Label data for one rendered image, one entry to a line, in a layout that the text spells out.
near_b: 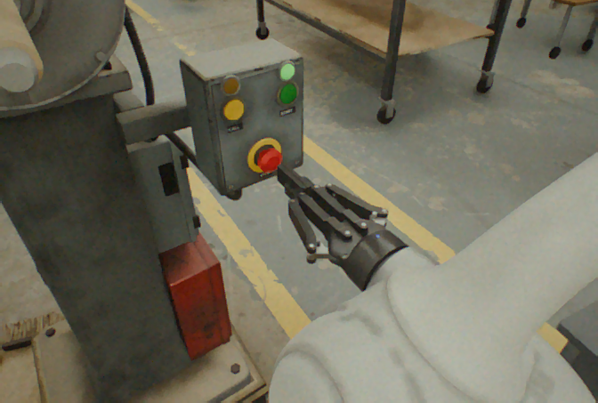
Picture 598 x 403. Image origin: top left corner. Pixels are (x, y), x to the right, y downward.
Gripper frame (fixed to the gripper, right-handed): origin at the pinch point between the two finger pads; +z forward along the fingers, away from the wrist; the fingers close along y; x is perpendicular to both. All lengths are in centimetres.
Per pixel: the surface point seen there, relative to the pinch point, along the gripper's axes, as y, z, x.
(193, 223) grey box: -8.0, 28.3, -25.9
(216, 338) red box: -9, 24, -62
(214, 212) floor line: 24, 109, -97
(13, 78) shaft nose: -27.2, -13.3, 27.5
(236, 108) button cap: -4.2, 8.1, 9.9
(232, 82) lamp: -4.4, 8.1, 13.7
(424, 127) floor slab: 167, 110, -97
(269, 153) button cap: -0.3, 6.3, 1.8
